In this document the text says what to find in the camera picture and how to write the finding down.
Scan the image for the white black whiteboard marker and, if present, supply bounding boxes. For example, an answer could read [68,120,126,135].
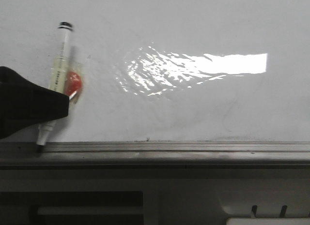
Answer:
[36,21,74,154]

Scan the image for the aluminium whiteboard tray rail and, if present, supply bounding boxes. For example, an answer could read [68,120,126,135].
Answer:
[0,141,310,169]

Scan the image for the white whiteboard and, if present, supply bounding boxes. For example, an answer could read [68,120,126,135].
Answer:
[0,0,310,142]

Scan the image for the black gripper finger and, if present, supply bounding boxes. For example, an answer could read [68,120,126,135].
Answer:
[0,66,69,139]

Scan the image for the white plastic marker tray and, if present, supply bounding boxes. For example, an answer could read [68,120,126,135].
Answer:
[220,191,310,225]

